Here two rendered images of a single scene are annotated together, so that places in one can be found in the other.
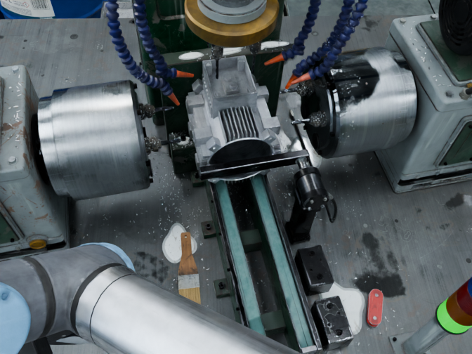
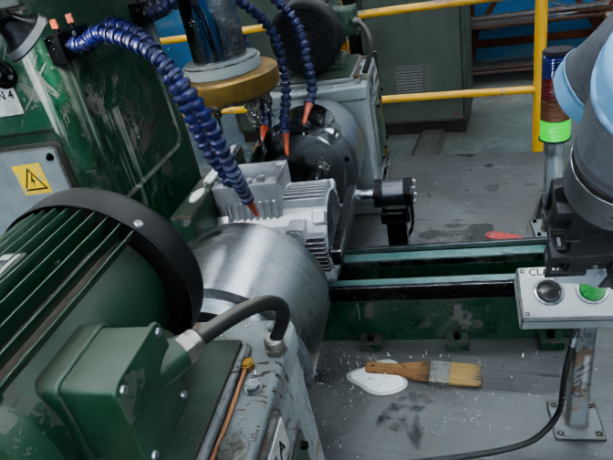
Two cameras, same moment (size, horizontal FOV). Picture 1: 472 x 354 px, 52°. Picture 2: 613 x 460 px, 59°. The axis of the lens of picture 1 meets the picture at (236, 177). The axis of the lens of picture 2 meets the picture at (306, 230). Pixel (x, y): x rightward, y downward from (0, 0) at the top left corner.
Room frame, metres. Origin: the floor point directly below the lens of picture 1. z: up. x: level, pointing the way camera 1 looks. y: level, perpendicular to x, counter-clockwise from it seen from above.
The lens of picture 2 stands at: (0.22, 0.78, 1.53)
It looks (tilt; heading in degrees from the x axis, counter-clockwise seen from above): 29 degrees down; 302
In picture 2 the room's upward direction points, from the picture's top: 12 degrees counter-clockwise
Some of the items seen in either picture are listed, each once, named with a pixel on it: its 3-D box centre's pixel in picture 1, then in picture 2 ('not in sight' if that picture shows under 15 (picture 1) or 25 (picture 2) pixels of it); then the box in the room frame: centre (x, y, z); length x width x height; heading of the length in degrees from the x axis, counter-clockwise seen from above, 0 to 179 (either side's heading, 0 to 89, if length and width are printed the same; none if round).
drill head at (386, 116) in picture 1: (363, 100); (312, 152); (0.84, -0.30, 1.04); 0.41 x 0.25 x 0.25; 106
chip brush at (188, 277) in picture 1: (187, 270); (422, 371); (0.47, 0.10, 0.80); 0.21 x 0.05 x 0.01; 10
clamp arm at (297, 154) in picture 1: (254, 165); (346, 221); (0.65, -0.04, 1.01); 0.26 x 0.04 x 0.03; 106
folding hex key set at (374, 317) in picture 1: (374, 307); (503, 239); (0.41, -0.34, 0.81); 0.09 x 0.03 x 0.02; 170
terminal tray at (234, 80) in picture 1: (229, 87); (254, 191); (0.79, 0.03, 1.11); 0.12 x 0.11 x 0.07; 16
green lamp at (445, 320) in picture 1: (457, 313); (555, 128); (0.31, -0.42, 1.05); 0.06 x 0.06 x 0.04
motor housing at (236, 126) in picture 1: (231, 127); (285, 232); (0.75, 0.02, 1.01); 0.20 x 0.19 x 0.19; 16
